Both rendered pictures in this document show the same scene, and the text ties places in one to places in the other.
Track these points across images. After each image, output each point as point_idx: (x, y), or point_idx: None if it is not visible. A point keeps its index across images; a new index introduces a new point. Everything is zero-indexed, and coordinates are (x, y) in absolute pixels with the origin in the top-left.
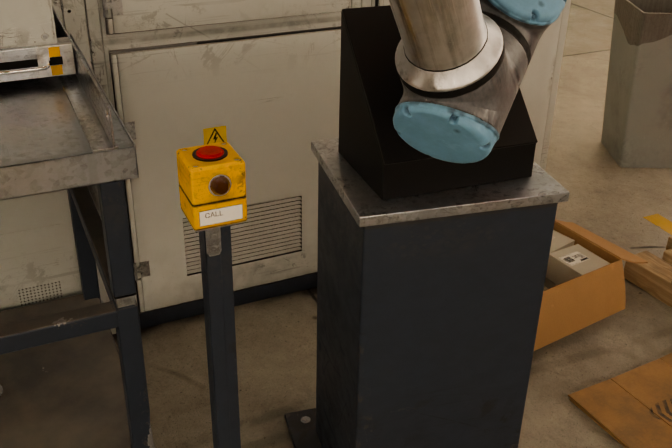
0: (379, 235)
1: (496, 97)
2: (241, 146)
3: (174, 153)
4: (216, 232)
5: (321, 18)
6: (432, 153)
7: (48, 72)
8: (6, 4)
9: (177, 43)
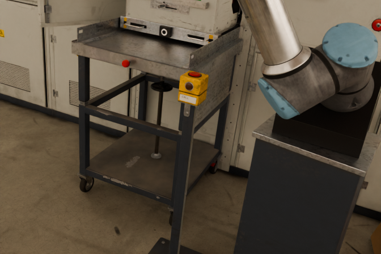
0: (261, 145)
1: (294, 88)
2: None
3: (269, 104)
4: (188, 106)
5: None
6: (274, 109)
7: (206, 43)
8: (200, 14)
9: None
